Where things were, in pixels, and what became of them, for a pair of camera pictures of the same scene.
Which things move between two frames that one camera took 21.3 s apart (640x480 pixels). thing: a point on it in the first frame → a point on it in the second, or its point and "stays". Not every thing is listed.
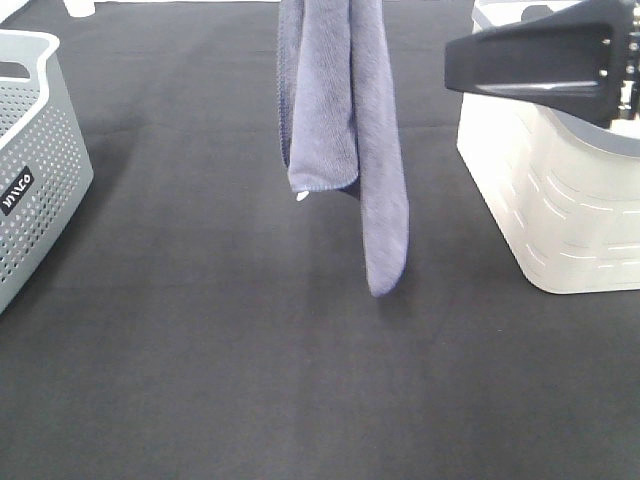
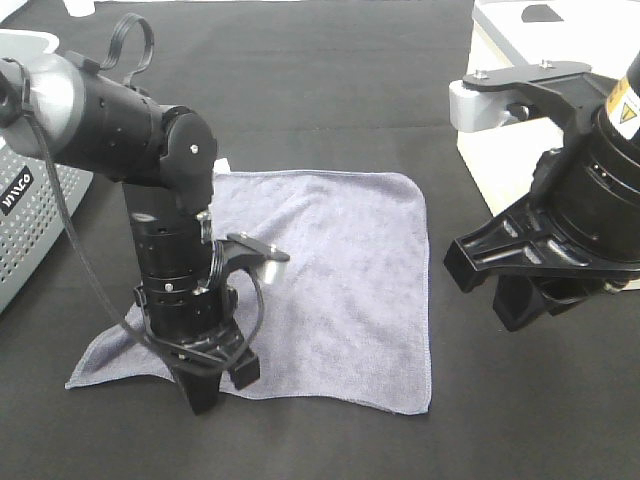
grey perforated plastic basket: [45, 164] stays
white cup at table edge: [80, 8] stays
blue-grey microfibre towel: [339, 119] → [343, 321]
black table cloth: [200, 320] stays
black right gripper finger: [570, 59] → [591, 207]
